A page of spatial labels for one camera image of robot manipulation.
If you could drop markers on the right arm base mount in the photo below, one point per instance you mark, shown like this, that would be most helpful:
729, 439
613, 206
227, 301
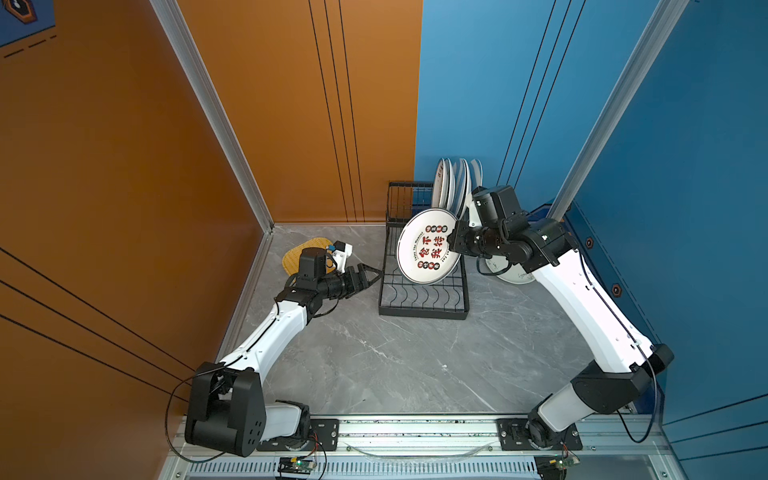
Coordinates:
515, 434

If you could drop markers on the right circuit board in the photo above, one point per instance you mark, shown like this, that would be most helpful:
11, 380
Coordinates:
555, 468

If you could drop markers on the white green emblem plate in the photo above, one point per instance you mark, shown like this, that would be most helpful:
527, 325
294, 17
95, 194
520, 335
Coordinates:
448, 184

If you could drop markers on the left circuit board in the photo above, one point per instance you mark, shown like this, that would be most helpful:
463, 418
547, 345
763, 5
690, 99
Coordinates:
296, 468

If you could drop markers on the white floral plate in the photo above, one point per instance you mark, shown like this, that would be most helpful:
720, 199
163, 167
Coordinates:
499, 267

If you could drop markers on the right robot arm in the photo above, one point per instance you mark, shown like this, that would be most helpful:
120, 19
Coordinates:
625, 365

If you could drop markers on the circuit board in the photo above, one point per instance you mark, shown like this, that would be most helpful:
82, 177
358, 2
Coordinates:
296, 468
555, 468

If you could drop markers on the blue striped plate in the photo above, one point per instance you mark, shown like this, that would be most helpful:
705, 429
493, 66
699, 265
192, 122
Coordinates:
463, 178
477, 173

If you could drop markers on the aluminium front rail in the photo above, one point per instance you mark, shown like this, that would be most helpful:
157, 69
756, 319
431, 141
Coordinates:
421, 439

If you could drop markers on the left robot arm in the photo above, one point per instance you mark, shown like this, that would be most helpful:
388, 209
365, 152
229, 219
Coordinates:
227, 411

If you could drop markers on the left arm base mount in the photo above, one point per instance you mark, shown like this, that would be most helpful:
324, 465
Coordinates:
320, 433

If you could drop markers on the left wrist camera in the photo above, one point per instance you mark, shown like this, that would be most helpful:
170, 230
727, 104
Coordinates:
340, 253

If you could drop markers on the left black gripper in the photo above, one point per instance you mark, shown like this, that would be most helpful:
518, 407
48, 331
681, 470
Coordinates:
362, 281

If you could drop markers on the black wire dish rack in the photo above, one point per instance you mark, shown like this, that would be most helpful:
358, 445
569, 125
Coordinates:
398, 297

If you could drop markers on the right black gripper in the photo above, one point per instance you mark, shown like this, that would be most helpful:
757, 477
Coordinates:
458, 234

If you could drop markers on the orange sunburst round plate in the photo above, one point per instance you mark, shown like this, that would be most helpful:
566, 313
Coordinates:
439, 191

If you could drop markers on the white plate red characters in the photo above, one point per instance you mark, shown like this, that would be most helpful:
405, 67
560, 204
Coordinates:
423, 253

